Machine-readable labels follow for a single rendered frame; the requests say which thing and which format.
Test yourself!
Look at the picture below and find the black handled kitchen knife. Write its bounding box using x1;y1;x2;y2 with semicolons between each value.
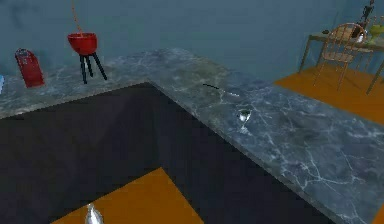
202;83;241;98

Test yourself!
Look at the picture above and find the clear wine glass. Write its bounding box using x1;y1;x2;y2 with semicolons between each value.
236;108;253;134

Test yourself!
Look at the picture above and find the silver black pot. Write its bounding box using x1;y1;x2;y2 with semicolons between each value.
351;25;369;44

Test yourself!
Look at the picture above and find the red bowl on black tripod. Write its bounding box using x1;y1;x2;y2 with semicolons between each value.
67;0;109;85

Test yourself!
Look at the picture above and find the olive dining table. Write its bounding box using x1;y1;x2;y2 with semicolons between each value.
297;29;384;95

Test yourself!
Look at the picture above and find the green bowl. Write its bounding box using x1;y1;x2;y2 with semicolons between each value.
369;24;384;40

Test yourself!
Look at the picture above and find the red flat toaster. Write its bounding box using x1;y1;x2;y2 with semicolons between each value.
14;48;46;89

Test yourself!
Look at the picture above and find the black figurine statue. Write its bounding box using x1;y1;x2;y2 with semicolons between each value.
360;0;376;25

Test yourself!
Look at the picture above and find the grey marble kitchen counter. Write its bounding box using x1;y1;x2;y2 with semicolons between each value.
0;47;384;224

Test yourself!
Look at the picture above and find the wooden spindle chair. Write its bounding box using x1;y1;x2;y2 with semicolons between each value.
312;22;371;92

